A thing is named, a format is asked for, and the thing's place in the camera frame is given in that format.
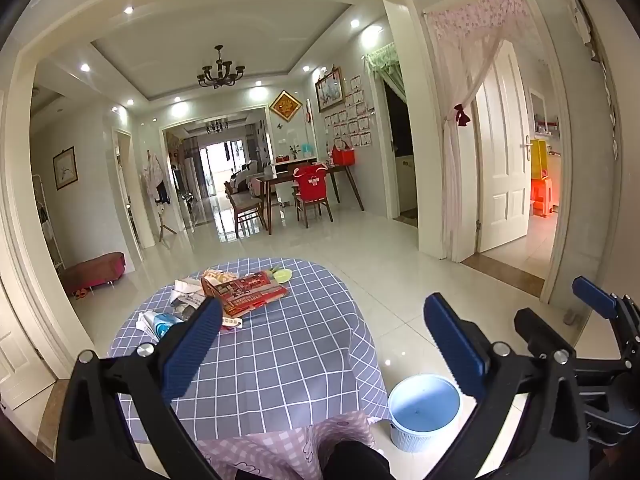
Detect coat stand with clothes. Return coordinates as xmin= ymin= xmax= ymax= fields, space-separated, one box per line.
xmin=141 ymin=149 xmax=177 ymax=249

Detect person's dark trouser leg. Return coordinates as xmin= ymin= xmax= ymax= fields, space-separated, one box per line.
xmin=320 ymin=438 xmax=394 ymax=480

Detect pink checked cloth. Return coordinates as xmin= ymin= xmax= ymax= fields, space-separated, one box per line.
xmin=192 ymin=409 xmax=377 ymax=480

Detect green curtain valance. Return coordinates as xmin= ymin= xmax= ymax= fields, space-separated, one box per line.
xmin=363 ymin=42 xmax=407 ymax=111

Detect red gold diamond wall ornament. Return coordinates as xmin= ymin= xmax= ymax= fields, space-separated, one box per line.
xmin=268 ymin=89 xmax=305 ymax=124

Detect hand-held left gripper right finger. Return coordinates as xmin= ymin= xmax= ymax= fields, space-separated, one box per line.
xmin=423 ymin=293 xmax=594 ymax=480

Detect small framed wall picture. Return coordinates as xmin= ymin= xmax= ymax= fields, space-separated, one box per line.
xmin=52 ymin=146 xmax=79 ymax=191

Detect orange plastic stool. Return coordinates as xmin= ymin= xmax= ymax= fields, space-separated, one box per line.
xmin=529 ymin=177 xmax=554 ymax=219

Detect red printed paper carton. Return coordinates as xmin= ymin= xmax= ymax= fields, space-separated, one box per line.
xmin=201 ymin=270 xmax=290 ymax=319

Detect yellow plastic container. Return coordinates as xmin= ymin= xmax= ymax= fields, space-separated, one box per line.
xmin=529 ymin=138 xmax=549 ymax=181

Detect maroon upholstered bench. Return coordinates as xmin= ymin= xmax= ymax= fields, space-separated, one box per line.
xmin=62 ymin=251 xmax=126 ymax=294

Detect recessed ceiling lights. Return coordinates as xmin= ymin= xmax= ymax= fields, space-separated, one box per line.
xmin=77 ymin=4 xmax=387 ymax=112

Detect pink lace door curtain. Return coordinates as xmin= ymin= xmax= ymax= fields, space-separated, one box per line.
xmin=424 ymin=0 xmax=532 ymax=264

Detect large framed painting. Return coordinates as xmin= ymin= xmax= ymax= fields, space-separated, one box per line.
xmin=314 ymin=65 xmax=346 ymax=114

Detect dark wooden dining table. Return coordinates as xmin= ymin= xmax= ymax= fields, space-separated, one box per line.
xmin=255 ymin=159 xmax=366 ymax=236

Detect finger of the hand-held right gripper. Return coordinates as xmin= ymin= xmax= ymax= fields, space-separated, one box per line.
xmin=571 ymin=275 xmax=640 ymax=358
xmin=513 ymin=308 xmax=577 ymax=358

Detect large black chandelier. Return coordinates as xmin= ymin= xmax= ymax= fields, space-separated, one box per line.
xmin=196 ymin=44 xmax=247 ymax=90

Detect white panel door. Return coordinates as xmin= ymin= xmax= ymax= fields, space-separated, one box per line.
xmin=473 ymin=39 xmax=534 ymax=255

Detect group of wall certificates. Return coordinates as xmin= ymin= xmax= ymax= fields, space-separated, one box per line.
xmin=323 ymin=74 xmax=374 ymax=149

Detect red box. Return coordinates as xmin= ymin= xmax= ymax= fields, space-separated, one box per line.
xmin=329 ymin=134 xmax=357 ymax=167

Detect light blue plastic bin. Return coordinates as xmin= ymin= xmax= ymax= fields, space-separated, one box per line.
xmin=387 ymin=373 xmax=462 ymax=454

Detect blue-grey checked tablecloth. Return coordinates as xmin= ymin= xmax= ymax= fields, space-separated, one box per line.
xmin=107 ymin=258 xmax=390 ymax=443

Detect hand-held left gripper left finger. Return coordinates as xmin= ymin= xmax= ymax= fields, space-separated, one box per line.
xmin=54 ymin=298 xmax=223 ymax=480

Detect brown wooden dining chair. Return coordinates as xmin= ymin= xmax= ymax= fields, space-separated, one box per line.
xmin=223 ymin=179 xmax=269 ymax=236

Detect white crumpled paper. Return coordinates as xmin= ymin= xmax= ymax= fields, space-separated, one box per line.
xmin=169 ymin=276 xmax=207 ymax=307

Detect chair with red cover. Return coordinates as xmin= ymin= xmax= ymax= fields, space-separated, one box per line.
xmin=291 ymin=162 xmax=335 ymax=229

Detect blue and white packet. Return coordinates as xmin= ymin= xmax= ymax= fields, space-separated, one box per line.
xmin=136 ymin=310 xmax=187 ymax=345

